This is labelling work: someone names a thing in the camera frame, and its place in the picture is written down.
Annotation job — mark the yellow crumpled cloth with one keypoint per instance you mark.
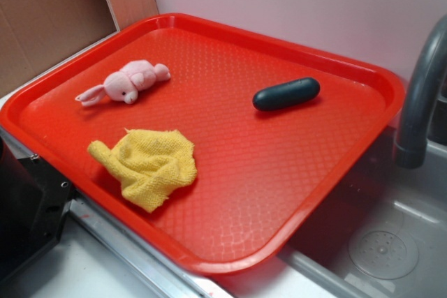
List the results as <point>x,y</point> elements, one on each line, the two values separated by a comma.
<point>150,165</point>

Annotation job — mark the brown cardboard panel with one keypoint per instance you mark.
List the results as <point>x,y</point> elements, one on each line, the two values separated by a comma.
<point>36,35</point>

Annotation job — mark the grey plastic toy sink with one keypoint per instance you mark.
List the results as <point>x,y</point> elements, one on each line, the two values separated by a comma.
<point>381,232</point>

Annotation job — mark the pink plush bunny toy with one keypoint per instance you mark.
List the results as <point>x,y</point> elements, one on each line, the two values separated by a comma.
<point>125,84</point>

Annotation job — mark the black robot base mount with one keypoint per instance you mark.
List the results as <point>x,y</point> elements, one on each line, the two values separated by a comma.
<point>35,198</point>

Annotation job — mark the dark green plastic pickle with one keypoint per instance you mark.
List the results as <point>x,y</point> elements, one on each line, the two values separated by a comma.
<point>286,95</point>

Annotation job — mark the grey toy sink faucet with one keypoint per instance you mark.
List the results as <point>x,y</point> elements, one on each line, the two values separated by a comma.
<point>423,116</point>

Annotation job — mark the red plastic serving tray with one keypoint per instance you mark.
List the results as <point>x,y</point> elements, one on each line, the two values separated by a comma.
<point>260,174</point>

